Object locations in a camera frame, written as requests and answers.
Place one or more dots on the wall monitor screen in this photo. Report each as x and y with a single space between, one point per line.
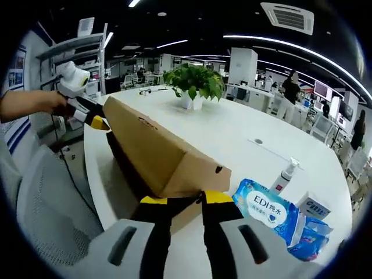
323 90

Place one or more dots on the grey metal storage shelf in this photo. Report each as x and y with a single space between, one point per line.
72 43

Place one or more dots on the small white carton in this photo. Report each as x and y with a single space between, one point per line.
312 207

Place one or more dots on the blue white wall poster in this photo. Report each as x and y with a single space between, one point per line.
17 136

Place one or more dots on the person's left hand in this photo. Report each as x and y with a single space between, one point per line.
56 101

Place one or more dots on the green potted plant white pot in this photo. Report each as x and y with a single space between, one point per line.
194 80

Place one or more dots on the white pump bottle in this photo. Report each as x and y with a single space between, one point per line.
280 183

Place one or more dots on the grey mesh office chair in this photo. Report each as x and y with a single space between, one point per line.
52 209

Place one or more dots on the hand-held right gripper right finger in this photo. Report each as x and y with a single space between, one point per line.
232 253

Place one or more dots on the brown cardboard shoe box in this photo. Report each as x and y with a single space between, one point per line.
145 145

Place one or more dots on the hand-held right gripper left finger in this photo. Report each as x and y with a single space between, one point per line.
130 253

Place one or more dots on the person's beige shirt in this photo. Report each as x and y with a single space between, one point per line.
8 174

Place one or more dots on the ceiling air conditioner unit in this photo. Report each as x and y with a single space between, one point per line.
290 17

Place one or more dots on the white office chair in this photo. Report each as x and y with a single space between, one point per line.
321 128

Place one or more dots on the blue wet wipes packet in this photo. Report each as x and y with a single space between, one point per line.
267 209

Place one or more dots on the small white black device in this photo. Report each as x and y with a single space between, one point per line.
144 92

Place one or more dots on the long ceiling strip light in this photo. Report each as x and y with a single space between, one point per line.
261 39

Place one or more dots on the white square pillar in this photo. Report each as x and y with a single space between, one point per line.
242 67

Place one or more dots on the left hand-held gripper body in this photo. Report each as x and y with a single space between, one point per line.
72 81

